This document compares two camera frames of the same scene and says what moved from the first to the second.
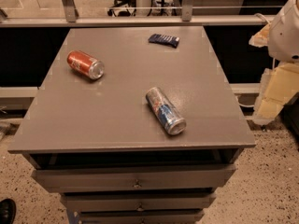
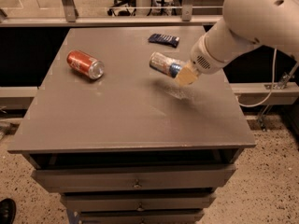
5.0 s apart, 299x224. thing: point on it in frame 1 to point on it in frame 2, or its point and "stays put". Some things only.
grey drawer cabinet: (99, 144) stays put
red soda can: (85, 63) stays put
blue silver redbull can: (165, 111) to (163, 63)
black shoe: (7, 211) stays put
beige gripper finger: (277, 86) to (200, 60)
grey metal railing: (187, 18) stays put
